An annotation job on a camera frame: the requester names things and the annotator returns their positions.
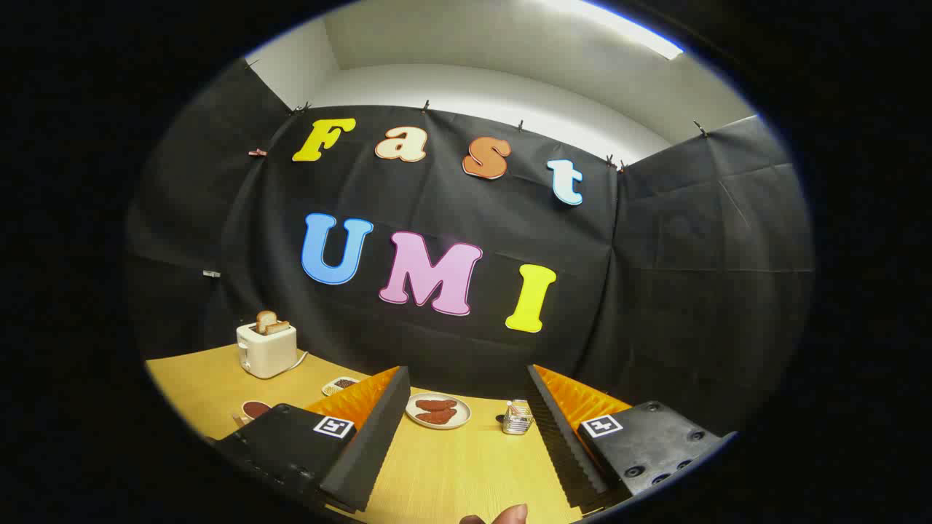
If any beige cup with wooden handle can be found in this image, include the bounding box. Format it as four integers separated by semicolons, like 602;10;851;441
232;400;273;429

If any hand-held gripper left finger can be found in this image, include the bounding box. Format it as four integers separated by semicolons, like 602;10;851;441
208;366;412;514

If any white round plate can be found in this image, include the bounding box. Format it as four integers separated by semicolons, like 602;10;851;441
405;393;472;430

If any cream toaster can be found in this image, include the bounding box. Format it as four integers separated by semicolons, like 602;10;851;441
236;322;298;379

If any wooden table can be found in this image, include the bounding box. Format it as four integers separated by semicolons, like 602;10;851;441
146;344;620;524

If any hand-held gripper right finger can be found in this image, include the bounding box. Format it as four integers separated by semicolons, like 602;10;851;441
526;364;730;512

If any metal wire holder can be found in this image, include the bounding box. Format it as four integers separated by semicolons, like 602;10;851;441
502;400;534;435

